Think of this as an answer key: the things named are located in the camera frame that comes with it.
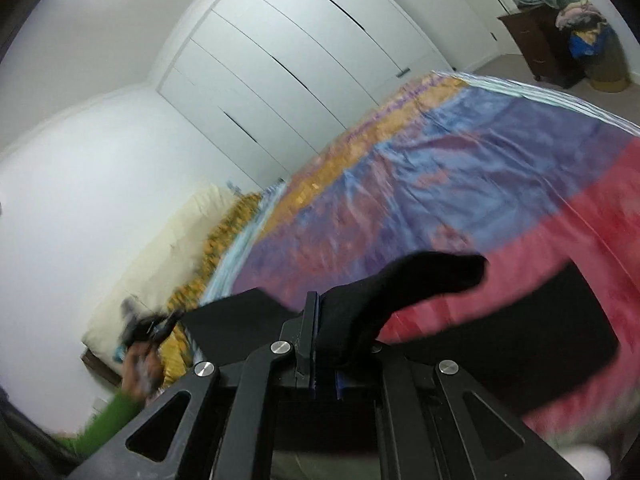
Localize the black pants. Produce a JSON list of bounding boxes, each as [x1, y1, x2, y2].
[[181, 252, 620, 416]]

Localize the green sleeved left forearm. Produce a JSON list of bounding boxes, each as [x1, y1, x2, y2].
[[54, 390, 145, 460]]

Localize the person's left hand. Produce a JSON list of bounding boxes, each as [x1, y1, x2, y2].
[[120, 342, 164, 402]]

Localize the cream padded headboard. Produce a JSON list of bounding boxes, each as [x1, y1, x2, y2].
[[82, 185, 239, 373]]

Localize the yellow green floral blanket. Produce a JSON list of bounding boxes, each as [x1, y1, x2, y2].
[[160, 193, 262, 389]]

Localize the blue striped bed sheet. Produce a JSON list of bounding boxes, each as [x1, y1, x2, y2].
[[200, 179, 290, 306]]

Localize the colourful patchwork bedspread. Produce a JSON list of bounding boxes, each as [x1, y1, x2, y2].
[[231, 73, 639, 444]]

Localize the white built-in wardrobe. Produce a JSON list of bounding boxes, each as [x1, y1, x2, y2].
[[157, 0, 448, 188]]

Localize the white room door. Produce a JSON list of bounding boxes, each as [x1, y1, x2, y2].
[[424, 0, 520, 72]]

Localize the dark wooden side cabinet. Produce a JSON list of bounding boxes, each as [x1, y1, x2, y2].
[[498, 6, 585, 89]]

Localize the pile of clothes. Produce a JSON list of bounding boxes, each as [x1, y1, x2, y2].
[[512, 0, 630, 93]]

